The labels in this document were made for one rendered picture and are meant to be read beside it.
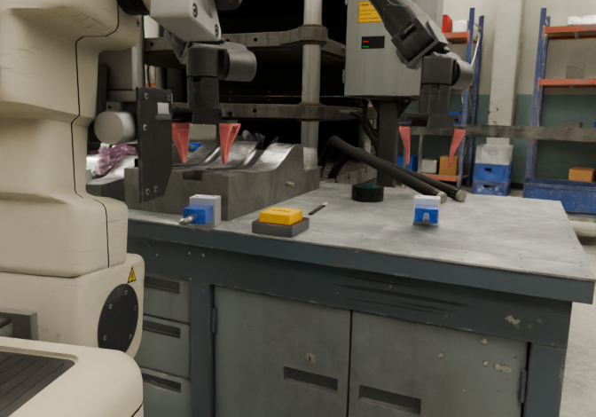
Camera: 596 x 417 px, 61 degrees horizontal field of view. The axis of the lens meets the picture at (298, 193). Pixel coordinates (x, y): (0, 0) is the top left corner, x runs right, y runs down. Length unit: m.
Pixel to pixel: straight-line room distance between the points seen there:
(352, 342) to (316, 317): 0.08
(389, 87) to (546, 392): 1.13
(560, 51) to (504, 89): 0.82
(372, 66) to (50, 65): 1.28
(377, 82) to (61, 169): 1.27
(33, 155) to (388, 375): 0.67
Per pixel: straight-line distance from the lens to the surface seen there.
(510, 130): 4.39
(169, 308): 1.14
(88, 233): 0.67
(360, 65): 1.79
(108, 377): 0.45
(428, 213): 0.99
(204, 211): 0.92
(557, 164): 7.54
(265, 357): 1.05
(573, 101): 7.52
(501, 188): 6.64
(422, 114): 0.99
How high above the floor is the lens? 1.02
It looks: 9 degrees down
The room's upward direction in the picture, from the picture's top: 1 degrees clockwise
